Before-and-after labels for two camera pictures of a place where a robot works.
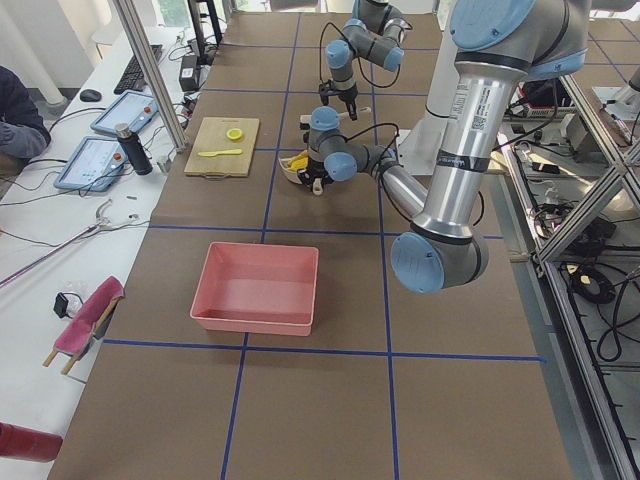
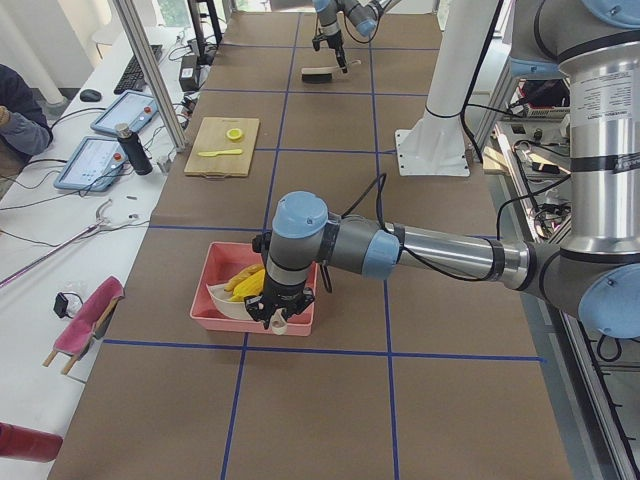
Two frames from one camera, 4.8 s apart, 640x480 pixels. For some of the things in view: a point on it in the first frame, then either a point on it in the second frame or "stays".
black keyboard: x=133 y=79 stays
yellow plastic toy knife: x=221 y=152 stays
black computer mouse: x=90 y=95 stays
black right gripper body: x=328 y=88 → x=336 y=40
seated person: x=23 y=134 stays
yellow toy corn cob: x=299 y=162 → x=249 y=285
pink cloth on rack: x=74 y=340 stays
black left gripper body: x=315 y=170 → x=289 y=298
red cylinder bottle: x=26 y=443 stays
